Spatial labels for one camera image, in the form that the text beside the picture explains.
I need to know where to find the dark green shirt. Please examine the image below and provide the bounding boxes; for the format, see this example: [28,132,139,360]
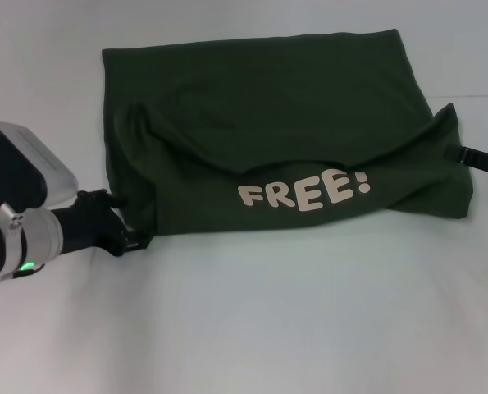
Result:
[101,27,477,244]

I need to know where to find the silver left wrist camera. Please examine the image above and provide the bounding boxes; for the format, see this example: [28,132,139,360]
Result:
[0,121,79,215]

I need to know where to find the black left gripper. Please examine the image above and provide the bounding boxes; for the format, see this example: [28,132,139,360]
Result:
[49,188,152,259]

